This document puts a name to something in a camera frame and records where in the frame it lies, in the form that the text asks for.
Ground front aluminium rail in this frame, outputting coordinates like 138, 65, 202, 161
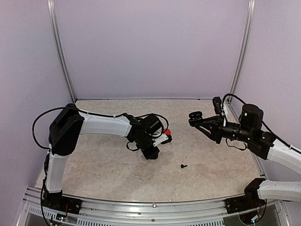
13, 187, 292, 226

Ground right aluminium frame post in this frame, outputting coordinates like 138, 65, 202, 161
230, 0, 256, 94

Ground red round charging case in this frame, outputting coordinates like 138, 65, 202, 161
164, 129, 171, 136

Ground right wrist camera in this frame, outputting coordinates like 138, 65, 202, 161
212, 97, 228, 121

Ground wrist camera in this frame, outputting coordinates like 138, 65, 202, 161
144, 113, 172, 147
212, 97, 228, 121

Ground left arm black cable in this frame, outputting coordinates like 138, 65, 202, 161
32, 107, 80, 150

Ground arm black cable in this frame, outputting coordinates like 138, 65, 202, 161
222, 93, 301, 153
32, 107, 80, 150

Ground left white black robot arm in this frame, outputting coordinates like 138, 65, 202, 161
32, 104, 170, 210

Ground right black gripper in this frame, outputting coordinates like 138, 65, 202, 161
196, 115, 254, 144

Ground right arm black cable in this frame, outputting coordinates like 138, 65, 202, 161
222, 93, 301, 153

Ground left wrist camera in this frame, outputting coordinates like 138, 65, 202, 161
144, 113, 172, 147

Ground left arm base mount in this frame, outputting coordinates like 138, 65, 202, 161
42, 196, 82, 215

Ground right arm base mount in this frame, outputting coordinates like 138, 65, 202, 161
224, 195, 266, 214

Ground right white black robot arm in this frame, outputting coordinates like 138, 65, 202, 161
189, 102, 301, 209

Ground black charging case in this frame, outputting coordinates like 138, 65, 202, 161
189, 111, 203, 121

